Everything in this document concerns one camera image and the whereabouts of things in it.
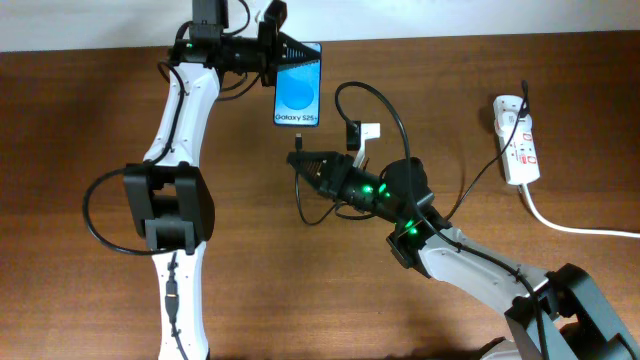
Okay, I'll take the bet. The black charging cable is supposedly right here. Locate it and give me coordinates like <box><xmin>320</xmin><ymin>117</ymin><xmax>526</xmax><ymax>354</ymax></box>
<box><xmin>293</xmin><ymin>79</ymin><xmax>532</xmax><ymax>227</ymax></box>

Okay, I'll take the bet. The blue Galaxy smartphone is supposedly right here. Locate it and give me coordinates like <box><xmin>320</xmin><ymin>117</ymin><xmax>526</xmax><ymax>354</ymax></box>
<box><xmin>273</xmin><ymin>60</ymin><xmax>322</xmax><ymax>127</ymax></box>

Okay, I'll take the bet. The white charger plug adapter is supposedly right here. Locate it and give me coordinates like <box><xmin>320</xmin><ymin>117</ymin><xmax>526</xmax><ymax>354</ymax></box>
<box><xmin>494</xmin><ymin>111</ymin><xmax>532</xmax><ymax>136</ymax></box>

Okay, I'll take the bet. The white power strip cord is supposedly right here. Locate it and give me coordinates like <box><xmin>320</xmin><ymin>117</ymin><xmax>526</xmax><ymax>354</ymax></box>
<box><xmin>518</xmin><ymin>182</ymin><xmax>640</xmax><ymax>239</ymax></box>

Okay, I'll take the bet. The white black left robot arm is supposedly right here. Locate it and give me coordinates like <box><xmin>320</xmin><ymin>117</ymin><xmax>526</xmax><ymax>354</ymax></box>
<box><xmin>123</xmin><ymin>1</ymin><xmax>321</xmax><ymax>359</ymax></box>

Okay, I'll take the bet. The white power strip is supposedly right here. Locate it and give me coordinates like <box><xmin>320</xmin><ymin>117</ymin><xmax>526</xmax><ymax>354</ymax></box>
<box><xmin>493</xmin><ymin>95</ymin><xmax>540</xmax><ymax>186</ymax></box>

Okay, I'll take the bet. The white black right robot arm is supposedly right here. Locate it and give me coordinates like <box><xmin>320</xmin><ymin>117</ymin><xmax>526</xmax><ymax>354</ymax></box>
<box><xmin>286</xmin><ymin>151</ymin><xmax>639</xmax><ymax>359</ymax></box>

